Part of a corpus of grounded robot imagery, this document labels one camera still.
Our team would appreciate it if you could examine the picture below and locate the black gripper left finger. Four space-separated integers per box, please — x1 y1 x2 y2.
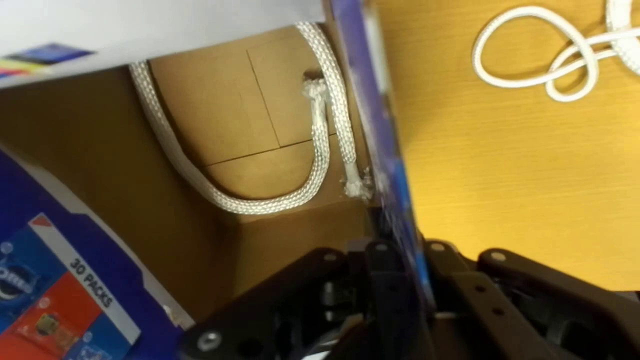
176 241 428 360

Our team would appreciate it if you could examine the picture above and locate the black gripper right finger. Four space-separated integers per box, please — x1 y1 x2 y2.
426 241 640 360

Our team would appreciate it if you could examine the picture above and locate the thick short white rope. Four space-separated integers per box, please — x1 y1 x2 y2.
128 20 377 216

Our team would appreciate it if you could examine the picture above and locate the blue snack carton box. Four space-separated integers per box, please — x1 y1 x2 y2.
0 0 443 360

